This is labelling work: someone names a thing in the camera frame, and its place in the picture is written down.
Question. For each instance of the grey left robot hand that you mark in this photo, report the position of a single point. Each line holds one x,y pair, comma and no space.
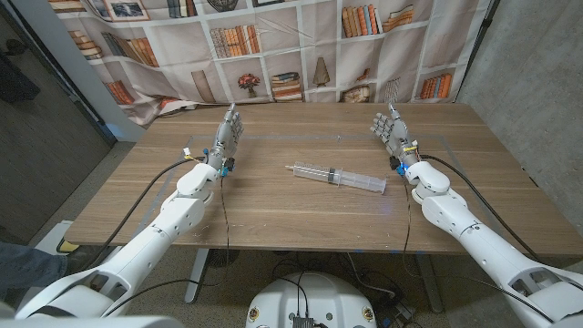
225,136

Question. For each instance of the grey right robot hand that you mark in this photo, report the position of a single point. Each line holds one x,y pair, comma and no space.
397,134

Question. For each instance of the large clear plastic syringe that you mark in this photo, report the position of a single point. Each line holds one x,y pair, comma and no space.
355,180

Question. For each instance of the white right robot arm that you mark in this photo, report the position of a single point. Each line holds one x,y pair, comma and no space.
478,237

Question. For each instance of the stack of books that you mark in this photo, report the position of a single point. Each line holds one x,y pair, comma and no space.
282,54

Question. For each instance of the black round fan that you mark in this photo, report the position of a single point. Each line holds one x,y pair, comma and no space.
223,258

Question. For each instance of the black backdrop stand pole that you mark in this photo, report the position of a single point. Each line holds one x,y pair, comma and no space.
483,32

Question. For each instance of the white table leg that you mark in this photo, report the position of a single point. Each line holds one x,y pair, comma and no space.
428,282
197,278

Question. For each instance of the power strip with plugs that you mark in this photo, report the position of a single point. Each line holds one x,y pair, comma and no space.
401,312

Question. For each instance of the dark grey door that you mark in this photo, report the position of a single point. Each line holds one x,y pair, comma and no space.
45,150

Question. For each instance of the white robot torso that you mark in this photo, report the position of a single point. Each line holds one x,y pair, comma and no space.
314,300

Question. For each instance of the yellow flat floor object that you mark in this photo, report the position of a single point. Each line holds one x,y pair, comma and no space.
68,247

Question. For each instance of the white floor board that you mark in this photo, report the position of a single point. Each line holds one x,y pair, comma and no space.
52,239

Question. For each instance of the person's leg in jeans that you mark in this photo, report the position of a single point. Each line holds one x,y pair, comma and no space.
27,269

